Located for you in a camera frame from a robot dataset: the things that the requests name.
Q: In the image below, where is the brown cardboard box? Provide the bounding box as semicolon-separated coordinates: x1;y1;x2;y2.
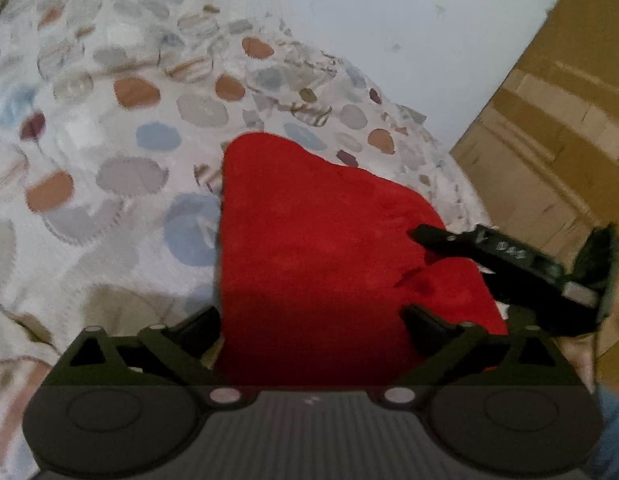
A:
448;0;619;386

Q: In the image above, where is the person's leg in jeans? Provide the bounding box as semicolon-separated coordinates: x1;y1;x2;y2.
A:
595;389;619;463

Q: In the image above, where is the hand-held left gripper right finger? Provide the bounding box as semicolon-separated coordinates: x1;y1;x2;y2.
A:
381;303;588;404

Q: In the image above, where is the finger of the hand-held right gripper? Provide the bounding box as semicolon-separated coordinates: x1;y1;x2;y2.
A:
407;224;565;288
482;267;597;337

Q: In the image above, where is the dotted patterned quilt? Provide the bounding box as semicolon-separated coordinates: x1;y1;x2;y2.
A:
0;0;490;461

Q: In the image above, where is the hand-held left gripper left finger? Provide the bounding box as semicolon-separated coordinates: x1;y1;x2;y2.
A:
43;305;241;407

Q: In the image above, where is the red long-sleeved shirt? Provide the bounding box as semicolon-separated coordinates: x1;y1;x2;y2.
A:
216;132;510;387

